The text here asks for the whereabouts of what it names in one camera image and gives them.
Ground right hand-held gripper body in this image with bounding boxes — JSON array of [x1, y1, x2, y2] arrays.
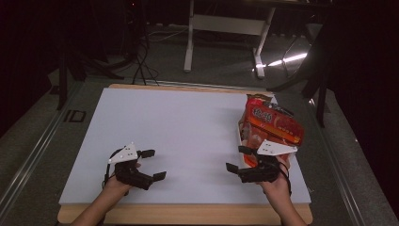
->
[[237, 139, 298, 184]]

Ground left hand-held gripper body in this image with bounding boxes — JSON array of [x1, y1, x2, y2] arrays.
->
[[108, 142, 154, 191]]

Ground clear red sausage packet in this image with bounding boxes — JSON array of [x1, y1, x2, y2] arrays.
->
[[239, 121, 294, 168]]

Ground white plastic container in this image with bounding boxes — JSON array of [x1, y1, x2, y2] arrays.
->
[[236, 93, 298, 172]]

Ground red orange sauce packet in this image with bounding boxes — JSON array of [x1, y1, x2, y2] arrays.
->
[[244, 97, 305, 147]]

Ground person's left hand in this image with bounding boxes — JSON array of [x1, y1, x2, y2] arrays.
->
[[104, 173, 134, 196]]

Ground person's right hand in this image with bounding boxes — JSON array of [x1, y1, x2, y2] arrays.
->
[[258, 158, 292, 196]]

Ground wooden table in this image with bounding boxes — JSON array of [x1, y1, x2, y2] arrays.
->
[[56, 83, 313, 226]]

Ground white table mat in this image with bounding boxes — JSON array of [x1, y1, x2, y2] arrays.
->
[[58, 88, 312, 205]]

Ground black metal stand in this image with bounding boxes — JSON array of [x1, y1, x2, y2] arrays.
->
[[56, 46, 125, 111]]

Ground dark chair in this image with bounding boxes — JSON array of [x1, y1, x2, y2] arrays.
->
[[266, 12, 337, 128]]

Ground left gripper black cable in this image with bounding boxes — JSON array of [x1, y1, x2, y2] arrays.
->
[[102, 149, 122, 190]]

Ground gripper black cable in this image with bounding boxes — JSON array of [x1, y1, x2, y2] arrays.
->
[[102, 149, 122, 190], [277, 161, 294, 198]]

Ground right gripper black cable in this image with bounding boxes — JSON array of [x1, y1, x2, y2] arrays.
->
[[277, 161, 294, 198]]

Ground black floor bracket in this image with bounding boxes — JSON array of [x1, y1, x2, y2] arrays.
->
[[63, 108, 87, 123]]

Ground metal floor rail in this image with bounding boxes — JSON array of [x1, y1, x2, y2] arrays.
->
[[0, 83, 83, 215], [309, 100, 368, 226]]

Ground black floor cables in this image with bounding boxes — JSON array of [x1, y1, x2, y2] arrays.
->
[[131, 31, 161, 87]]

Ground white floor cable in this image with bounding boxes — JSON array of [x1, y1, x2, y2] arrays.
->
[[147, 26, 189, 43]]

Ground white desk frame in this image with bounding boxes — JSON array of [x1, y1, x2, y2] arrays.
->
[[183, 0, 277, 79]]

